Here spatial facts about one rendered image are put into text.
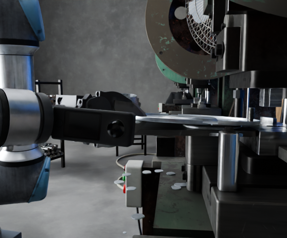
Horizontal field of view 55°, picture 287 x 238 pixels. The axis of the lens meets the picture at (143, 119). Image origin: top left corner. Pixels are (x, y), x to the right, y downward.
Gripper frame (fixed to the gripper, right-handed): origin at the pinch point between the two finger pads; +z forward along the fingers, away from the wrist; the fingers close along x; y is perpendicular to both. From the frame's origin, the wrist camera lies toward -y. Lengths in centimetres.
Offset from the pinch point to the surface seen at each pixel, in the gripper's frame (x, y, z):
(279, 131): 0.9, -18.3, 17.2
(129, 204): 28.2, 24.2, 21.5
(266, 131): 1.1, -16.5, 15.9
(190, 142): 4.3, -4.1, 9.8
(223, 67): -10.8, -8.5, 12.6
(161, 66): -53, 199, 239
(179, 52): -39, 79, 115
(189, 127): 1.4, -3.4, 10.1
